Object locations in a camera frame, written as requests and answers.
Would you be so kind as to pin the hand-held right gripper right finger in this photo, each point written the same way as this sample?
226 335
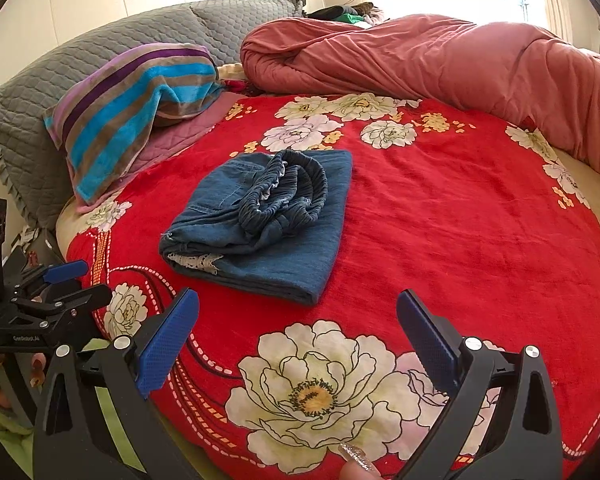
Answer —
427 340

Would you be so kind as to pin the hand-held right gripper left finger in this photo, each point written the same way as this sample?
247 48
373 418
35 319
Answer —
167 340

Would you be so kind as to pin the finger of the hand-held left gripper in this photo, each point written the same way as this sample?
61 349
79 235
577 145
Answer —
67 271
90 294

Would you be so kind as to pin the blue denim pants lace trim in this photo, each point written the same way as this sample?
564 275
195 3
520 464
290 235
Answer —
310 220

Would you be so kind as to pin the person's left hand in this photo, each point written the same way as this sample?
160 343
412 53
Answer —
39 367

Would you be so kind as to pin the person's right hand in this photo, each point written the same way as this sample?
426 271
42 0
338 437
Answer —
355 462

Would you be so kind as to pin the red floral blanket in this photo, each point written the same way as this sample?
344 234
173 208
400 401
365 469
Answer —
430 235

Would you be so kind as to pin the green clothing of person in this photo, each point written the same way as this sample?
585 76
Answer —
10 440

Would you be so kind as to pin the large grey quilted pillow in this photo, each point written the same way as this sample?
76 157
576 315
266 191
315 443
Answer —
30 110

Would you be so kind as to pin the striped towel pillow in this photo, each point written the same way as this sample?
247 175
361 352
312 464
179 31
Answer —
130 105

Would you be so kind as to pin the pink quilted pillow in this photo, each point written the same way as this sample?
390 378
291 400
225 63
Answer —
180 130

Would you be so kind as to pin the beige bed sheet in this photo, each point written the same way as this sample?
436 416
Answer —
590 195

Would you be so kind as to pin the pink comforter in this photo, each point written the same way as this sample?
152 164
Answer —
430 55

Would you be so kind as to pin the small grey quilted pillow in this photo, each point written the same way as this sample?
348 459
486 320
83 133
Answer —
250 17

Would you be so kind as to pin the green garment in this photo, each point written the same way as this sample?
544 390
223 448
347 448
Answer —
352 19

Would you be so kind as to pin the dark clothing pile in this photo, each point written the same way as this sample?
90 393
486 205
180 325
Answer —
330 11

